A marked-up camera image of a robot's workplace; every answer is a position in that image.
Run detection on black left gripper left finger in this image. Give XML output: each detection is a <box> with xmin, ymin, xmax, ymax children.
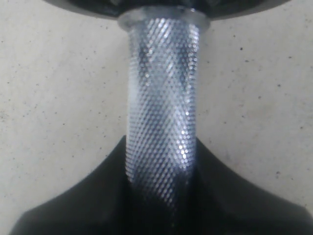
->
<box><xmin>10</xmin><ymin>136</ymin><xmax>137</xmax><ymax>235</ymax></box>

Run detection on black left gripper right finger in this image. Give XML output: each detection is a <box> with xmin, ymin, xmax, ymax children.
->
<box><xmin>183</xmin><ymin>140</ymin><xmax>312</xmax><ymax>235</ymax></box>

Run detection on chrome threaded dumbbell bar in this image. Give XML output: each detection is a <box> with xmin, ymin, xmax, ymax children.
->
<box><xmin>118</xmin><ymin>8</ymin><xmax>209</xmax><ymax>235</ymax></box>

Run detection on black weight plate end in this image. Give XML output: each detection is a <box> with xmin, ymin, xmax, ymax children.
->
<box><xmin>46</xmin><ymin>0</ymin><xmax>287</xmax><ymax>20</ymax></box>

